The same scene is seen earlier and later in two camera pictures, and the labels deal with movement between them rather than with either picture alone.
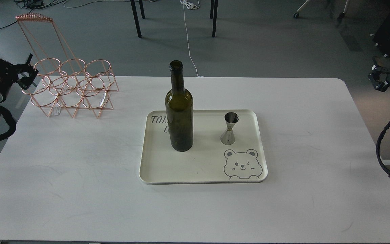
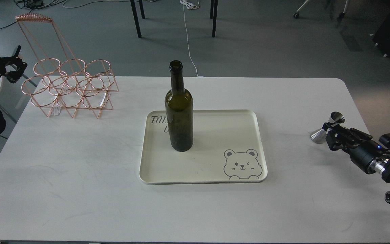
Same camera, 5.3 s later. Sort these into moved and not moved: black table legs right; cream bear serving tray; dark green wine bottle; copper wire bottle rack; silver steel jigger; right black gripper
Moved: silver steel jigger; right black gripper
Not moved: copper wire bottle rack; black table legs right; cream bear serving tray; dark green wine bottle
